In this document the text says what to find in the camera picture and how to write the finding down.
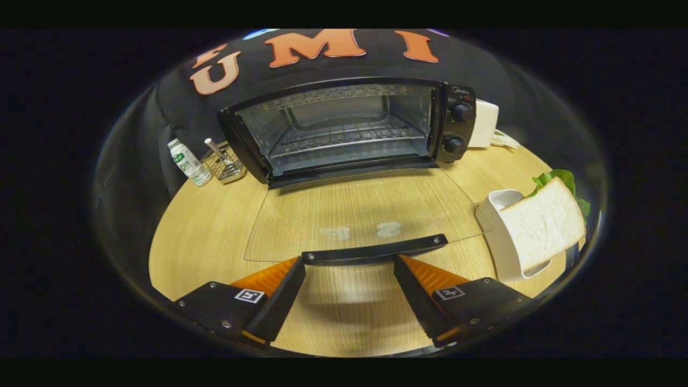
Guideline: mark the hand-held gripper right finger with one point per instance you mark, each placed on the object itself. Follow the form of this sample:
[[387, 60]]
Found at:
[[416, 301]]

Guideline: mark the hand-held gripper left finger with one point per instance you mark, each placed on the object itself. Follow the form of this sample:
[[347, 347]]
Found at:
[[280, 303]]

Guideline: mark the white bread lettuce sandwich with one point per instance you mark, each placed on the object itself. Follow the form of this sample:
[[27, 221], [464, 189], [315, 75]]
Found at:
[[543, 226]]

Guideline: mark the black toaster oven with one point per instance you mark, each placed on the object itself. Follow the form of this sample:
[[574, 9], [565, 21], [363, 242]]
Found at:
[[457, 124]]

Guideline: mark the white pop-up toaster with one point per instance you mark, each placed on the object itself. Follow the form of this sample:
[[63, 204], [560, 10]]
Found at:
[[484, 123]]

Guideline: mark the white plastic tray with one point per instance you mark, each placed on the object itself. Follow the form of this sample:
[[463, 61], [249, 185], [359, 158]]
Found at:
[[497, 239]]

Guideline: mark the white bottle green label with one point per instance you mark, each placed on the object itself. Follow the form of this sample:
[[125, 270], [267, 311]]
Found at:
[[188, 164]]

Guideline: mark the small white-capped shaker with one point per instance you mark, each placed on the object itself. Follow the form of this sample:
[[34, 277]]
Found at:
[[210, 145]]

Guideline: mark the white divided condiment dish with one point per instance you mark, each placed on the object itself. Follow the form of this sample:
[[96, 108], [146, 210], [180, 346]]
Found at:
[[503, 141]]

